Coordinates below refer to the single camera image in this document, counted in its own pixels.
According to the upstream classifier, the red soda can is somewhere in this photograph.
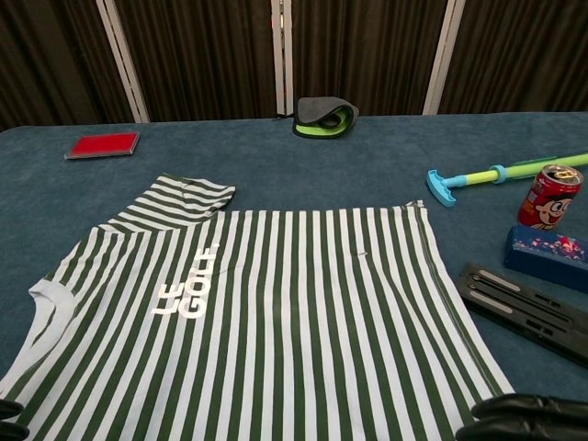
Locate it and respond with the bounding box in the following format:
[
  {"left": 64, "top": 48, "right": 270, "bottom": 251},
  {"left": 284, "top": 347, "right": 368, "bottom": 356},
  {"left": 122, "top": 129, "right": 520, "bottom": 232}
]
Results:
[{"left": 516, "top": 164, "right": 584, "bottom": 231}]

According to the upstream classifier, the green white striped T-shirt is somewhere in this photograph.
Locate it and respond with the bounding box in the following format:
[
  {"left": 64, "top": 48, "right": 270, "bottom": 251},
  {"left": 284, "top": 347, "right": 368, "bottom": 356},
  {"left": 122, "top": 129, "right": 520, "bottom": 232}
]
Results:
[{"left": 0, "top": 172, "right": 515, "bottom": 441}]

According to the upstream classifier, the blue felt table cover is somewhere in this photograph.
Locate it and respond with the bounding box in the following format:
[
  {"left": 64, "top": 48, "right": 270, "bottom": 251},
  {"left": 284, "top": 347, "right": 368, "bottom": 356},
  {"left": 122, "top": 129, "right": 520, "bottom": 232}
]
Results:
[{"left": 0, "top": 109, "right": 588, "bottom": 441}]

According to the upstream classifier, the blue patterned long box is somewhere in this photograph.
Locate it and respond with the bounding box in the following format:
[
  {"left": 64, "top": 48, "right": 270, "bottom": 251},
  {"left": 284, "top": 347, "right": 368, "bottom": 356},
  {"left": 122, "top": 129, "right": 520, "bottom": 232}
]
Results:
[{"left": 503, "top": 224, "right": 588, "bottom": 294}]

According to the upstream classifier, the teal green toy water pump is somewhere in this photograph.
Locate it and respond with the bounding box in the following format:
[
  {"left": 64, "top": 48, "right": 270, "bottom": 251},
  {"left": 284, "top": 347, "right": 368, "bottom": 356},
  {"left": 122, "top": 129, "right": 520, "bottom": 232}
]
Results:
[{"left": 426, "top": 152, "right": 588, "bottom": 210}]

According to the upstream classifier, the black folding laptop stand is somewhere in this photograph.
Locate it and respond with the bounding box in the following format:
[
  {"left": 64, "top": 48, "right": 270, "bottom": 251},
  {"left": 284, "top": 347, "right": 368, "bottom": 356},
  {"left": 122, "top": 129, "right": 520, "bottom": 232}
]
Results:
[{"left": 457, "top": 261, "right": 588, "bottom": 368}]

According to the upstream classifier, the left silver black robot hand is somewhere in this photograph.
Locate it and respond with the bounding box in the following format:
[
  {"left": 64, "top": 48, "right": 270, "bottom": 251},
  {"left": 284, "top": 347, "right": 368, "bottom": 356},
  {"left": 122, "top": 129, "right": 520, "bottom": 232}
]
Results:
[{"left": 0, "top": 398, "right": 28, "bottom": 441}]

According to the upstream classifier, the dark pleated screen panel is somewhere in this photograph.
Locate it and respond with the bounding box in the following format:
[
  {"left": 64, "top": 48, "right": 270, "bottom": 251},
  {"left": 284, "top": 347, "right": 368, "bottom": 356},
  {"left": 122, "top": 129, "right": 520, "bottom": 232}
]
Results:
[
  {"left": 96, "top": 0, "right": 288, "bottom": 123},
  {"left": 0, "top": 0, "right": 151, "bottom": 132},
  {"left": 270, "top": 0, "right": 460, "bottom": 116},
  {"left": 422, "top": 0, "right": 588, "bottom": 115}
]

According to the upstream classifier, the red flat plastic case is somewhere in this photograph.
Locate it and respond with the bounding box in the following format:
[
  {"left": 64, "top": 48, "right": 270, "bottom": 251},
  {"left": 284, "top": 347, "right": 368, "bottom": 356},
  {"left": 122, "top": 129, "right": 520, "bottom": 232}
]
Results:
[{"left": 63, "top": 131, "right": 141, "bottom": 161}]

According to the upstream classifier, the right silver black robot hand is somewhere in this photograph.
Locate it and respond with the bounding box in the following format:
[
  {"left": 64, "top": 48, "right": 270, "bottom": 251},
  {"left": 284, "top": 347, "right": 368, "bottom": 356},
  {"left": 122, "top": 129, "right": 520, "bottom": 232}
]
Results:
[{"left": 454, "top": 392, "right": 588, "bottom": 441}]

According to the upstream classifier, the grey green cloth pouch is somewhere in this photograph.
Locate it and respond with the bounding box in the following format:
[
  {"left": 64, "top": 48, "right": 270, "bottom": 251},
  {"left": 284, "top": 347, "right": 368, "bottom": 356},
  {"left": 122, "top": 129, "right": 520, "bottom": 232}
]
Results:
[{"left": 275, "top": 96, "right": 361, "bottom": 139}]

